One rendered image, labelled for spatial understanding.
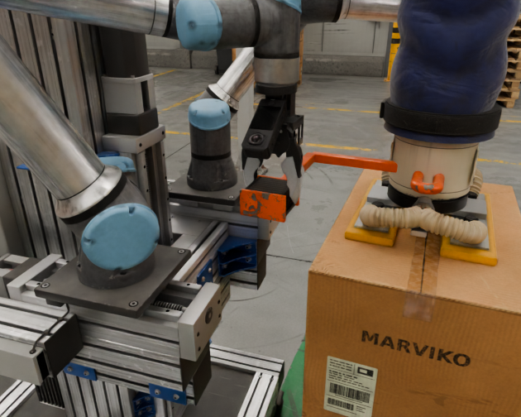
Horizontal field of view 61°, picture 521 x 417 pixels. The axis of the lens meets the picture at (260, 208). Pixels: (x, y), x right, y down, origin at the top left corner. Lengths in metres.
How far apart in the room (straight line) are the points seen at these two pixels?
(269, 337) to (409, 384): 1.43
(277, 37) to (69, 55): 0.45
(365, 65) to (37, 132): 9.81
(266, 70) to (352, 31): 9.69
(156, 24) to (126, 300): 0.48
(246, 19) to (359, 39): 9.73
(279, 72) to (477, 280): 0.51
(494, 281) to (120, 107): 0.83
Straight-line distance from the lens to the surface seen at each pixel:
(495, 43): 0.94
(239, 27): 0.70
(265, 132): 0.71
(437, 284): 0.86
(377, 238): 0.94
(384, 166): 1.01
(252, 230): 1.28
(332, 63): 10.39
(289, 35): 0.74
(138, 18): 0.79
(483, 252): 0.95
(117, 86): 1.06
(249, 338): 2.31
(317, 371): 0.99
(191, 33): 0.69
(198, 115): 1.24
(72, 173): 0.68
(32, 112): 0.66
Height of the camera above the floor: 1.53
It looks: 25 degrees down
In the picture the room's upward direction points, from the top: straight up
